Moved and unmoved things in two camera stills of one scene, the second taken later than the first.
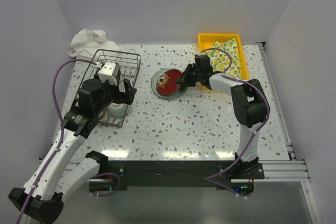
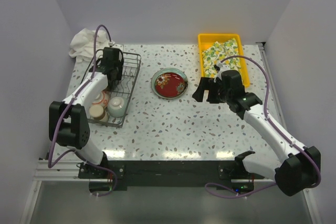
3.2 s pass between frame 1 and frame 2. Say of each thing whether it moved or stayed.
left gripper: moved
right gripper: moved
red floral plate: moved
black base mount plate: stayed
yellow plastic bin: stayed
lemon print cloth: stayed
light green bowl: stayed
